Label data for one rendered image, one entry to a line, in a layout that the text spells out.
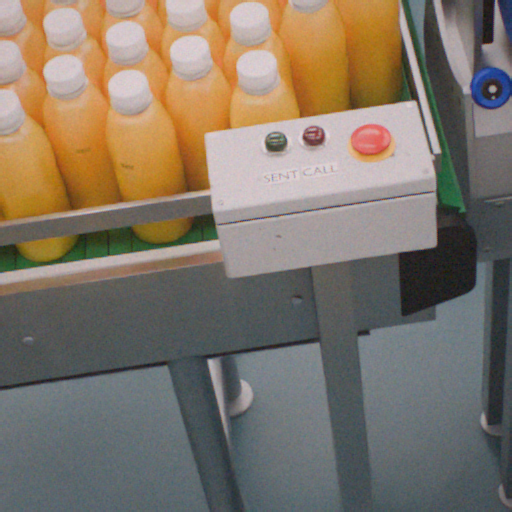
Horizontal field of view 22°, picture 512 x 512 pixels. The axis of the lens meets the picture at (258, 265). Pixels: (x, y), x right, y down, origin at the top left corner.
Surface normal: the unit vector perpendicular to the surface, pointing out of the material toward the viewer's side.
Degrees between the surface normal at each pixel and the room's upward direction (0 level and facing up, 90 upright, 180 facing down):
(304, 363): 0
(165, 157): 90
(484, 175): 71
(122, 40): 0
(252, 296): 90
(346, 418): 90
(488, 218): 110
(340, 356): 90
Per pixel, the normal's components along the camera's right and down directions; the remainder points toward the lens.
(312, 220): 0.11, 0.76
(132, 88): -0.11, -0.62
